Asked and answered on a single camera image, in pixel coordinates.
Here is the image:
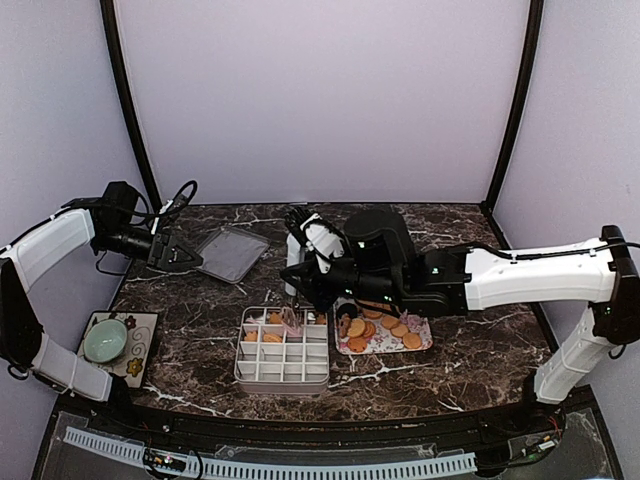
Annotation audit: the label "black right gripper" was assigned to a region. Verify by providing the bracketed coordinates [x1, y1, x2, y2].
[279, 241, 403, 314]

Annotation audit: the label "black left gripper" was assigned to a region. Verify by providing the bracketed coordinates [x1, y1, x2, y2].
[95, 222, 202, 271]

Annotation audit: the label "silver metal tongs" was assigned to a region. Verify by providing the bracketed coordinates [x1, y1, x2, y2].
[280, 234, 307, 336]

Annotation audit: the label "tan biscuit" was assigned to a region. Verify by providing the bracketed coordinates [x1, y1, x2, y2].
[262, 333, 283, 343]

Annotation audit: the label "silver divided cookie tin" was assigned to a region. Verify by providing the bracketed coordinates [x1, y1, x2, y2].
[234, 306, 330, 396]

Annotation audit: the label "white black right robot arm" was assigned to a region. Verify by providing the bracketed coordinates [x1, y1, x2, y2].
[281, 207, 639, 434]

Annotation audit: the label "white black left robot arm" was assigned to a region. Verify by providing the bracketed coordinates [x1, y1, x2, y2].
[1, 180, 202, 436]

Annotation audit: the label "black chocolate sandwich cookie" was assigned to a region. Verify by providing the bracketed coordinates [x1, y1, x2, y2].
[336, 303, 358, 320]

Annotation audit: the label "floral cookie tray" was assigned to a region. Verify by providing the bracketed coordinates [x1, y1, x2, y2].
[332, 298, 433, 355]

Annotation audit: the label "orange chip cookie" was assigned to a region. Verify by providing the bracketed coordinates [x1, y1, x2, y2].
[347, 336, 368, 353]

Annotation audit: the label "silver tin lid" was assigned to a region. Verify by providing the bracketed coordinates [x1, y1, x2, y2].
[196, 226, 270, 284]

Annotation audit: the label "round orange cookie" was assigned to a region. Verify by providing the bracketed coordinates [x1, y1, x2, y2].
[402, 332, 422, 350]

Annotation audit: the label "green ceramic cup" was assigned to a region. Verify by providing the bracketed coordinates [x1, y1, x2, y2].
[83, 319, 128, 364]

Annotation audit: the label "white slotted cable duct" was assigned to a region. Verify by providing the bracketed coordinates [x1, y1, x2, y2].
[62, 427, 477, 480]

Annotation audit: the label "left black frame post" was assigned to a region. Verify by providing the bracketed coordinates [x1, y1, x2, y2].
[99, 0, 162, 211]

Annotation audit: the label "black frame post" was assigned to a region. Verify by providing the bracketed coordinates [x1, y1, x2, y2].
[480, 0, 545, 211]
[99, 0, 162, 211]

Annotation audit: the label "right black frame post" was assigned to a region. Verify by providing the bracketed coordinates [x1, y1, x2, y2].
[480, 0, 545, 211]

